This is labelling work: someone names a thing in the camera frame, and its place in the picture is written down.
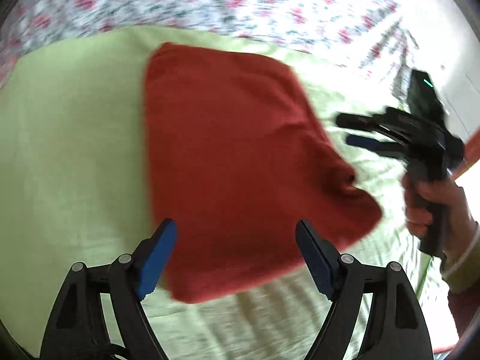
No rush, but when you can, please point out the white floral bed cover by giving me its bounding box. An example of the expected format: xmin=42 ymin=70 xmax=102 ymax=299
xmin=1 ymin=0 xmax=416 ymax=89

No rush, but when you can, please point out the red-orange knit sweater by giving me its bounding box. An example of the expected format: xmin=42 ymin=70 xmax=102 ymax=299
xmin=144 ymin=43 xmax=382 ymax=303

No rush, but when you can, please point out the light green bed sheet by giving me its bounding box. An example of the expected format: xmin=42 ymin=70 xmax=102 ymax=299
xmin=1 ymin=26 xmax=431 ymax=359

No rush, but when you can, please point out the person's right hand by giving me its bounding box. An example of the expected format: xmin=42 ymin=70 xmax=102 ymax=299
xmin=402 ymin=174 xmax=477 ymax=260

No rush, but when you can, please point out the person's right forearm sleeve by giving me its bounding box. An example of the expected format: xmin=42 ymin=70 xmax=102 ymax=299
xmin=440 ymin=223 xmax=480 ymax=336

